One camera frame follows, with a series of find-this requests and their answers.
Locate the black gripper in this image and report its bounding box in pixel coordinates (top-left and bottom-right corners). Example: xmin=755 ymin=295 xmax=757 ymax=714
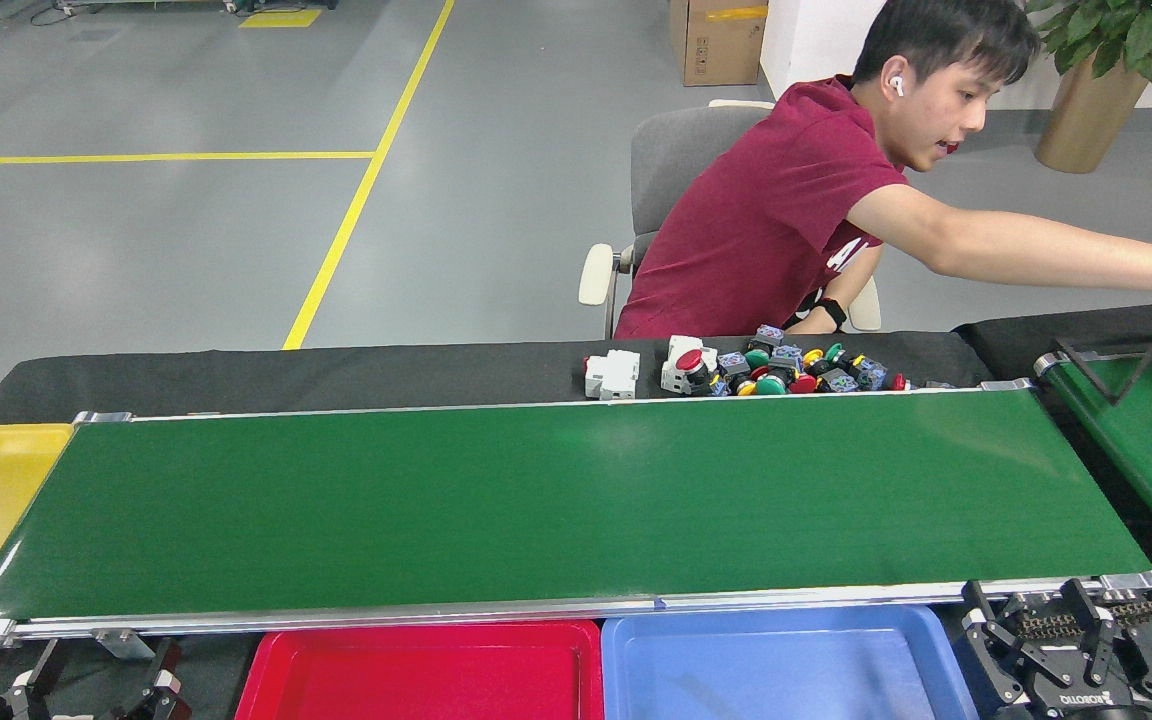
xmin=956 ymin=578 xmax=1152 ymax=720

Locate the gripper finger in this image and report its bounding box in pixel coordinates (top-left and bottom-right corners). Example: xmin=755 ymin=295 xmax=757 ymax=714
xmin=121 ymin=638 xmax=193 ymax=720
xmin=0 ymin=638 xmax=67 ymax=720

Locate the white circuit breaker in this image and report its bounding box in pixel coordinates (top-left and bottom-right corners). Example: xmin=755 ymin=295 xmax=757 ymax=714
xmin=583 ymin=349 xmax=641 ymax=402
xmin=660 ymin=334 xmax=720 ymax=397

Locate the red plastic tray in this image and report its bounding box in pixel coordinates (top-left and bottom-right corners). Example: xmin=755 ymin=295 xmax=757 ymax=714
xmin=234 ymin=618 xmax=604 ymax=720

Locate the blue plastic tray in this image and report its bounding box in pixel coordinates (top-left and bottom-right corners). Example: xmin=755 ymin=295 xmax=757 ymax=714
xmin=601 ymin=603 xmax=982 ymax=720

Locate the black metal guide bar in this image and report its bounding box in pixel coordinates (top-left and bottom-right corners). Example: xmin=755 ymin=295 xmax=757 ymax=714
xmin=1053 ymin=318 xmax=1152 ymax=407

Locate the person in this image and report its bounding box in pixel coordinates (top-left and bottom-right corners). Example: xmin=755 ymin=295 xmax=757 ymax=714
xmin=613 ymin=0 xmax=1152 ymax=339

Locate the potted plant gold pot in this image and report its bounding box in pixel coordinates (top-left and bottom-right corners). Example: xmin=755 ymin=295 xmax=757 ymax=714
xmin=1026 ymin=0 xmax=1152 ymax=174

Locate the grey office chair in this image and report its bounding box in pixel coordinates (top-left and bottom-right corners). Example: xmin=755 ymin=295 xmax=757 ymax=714
xmin=578 ymin=98 xmax=882 ymax=339

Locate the brown cardboard box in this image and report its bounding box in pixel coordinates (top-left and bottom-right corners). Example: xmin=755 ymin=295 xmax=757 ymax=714
xmin=669 ymin=0 xmax=769 ymax=87

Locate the black conveyor drive chain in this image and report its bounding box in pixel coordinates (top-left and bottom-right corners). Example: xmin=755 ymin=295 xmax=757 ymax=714
xmin=1011 ymin=592 xmax=1152 ymax=643

